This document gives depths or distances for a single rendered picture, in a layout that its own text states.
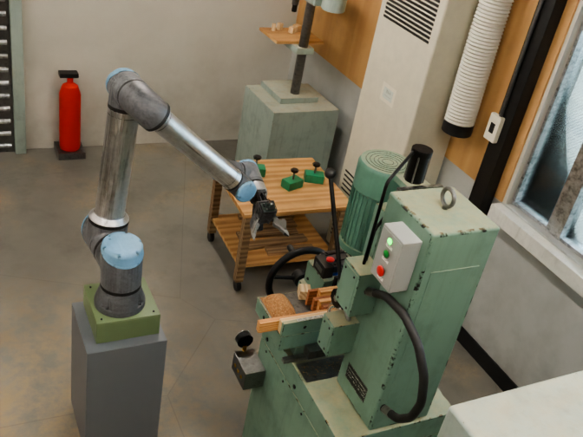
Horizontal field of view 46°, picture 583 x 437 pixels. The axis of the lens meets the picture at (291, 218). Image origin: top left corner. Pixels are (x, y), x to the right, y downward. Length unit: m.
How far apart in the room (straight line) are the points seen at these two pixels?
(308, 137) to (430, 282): 2.78
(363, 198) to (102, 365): 1.21
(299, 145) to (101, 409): 2.32
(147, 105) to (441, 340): 1.18
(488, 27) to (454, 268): 1.75
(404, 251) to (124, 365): 1.34
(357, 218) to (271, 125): 2.32
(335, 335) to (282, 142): 2.51
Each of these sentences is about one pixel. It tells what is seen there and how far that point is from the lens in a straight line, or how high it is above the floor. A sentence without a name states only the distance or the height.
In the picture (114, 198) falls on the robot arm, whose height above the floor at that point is 1.03.
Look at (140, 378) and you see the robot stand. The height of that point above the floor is 0.37.
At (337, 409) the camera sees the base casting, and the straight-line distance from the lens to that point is 2.24.
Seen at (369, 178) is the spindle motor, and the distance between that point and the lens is 2.05.
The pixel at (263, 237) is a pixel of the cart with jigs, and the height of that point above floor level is 0.18.
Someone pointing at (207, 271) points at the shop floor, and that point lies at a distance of 4.00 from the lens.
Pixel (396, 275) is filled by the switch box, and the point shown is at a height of 1.38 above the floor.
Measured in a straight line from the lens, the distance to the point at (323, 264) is 2.45.
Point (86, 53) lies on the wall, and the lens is 4.93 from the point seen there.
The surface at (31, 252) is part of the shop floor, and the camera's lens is 4.10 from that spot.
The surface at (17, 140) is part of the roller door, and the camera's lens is 5.04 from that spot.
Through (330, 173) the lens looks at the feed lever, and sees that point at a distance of 2.11.
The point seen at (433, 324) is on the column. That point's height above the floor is 1.21.
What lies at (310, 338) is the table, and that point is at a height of 0.87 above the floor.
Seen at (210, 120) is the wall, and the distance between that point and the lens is 5.38.
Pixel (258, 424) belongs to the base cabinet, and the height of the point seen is 0.36.
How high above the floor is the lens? 2.39
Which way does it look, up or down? 31 degrees down
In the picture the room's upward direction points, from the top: 11 degrees clockwise
